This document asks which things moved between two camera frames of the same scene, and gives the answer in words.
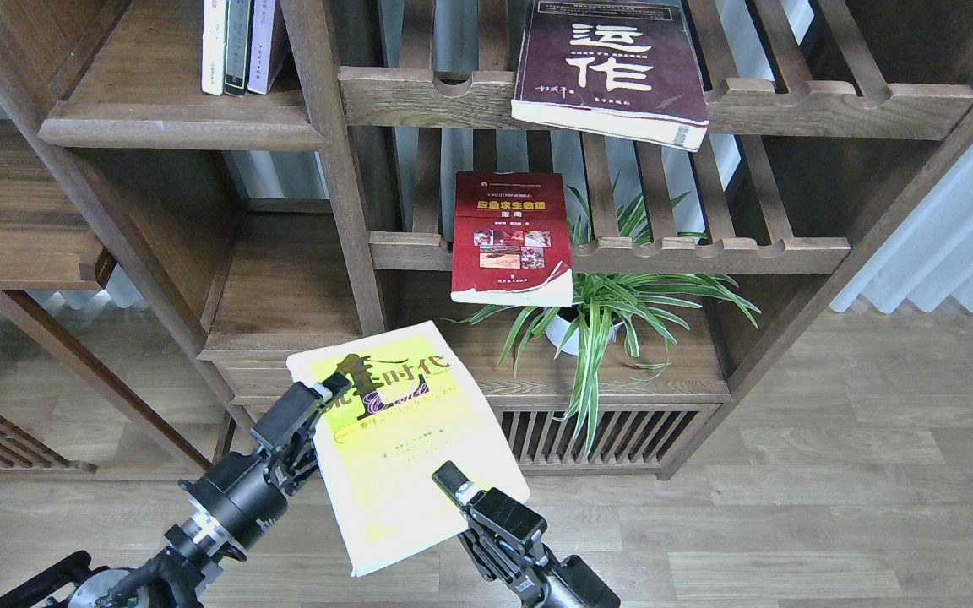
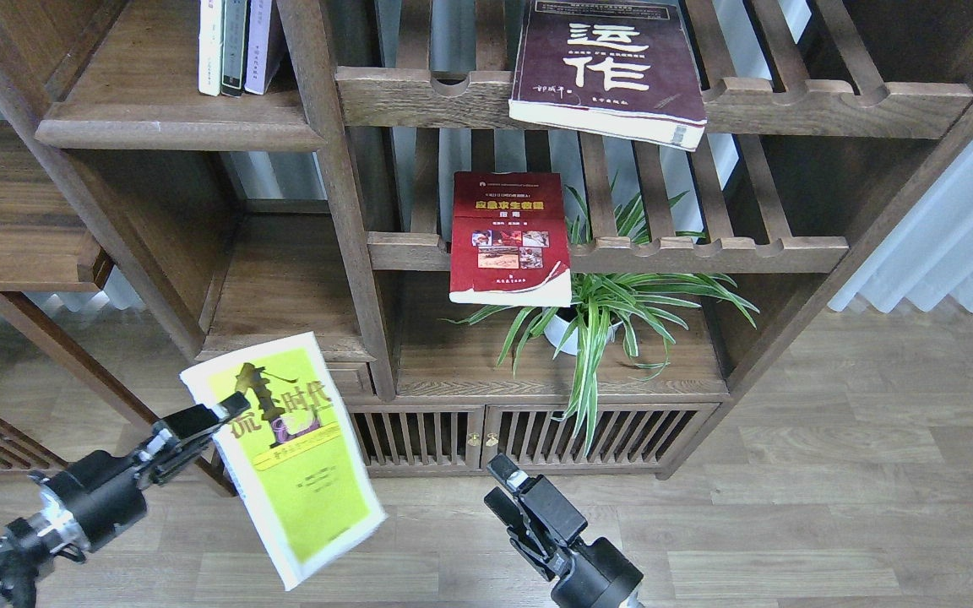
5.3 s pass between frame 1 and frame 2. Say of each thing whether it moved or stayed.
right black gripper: moved
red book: stayed
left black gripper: moved
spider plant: stayed
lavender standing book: stayed
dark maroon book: stayed
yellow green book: moved
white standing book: stayed
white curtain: stayed
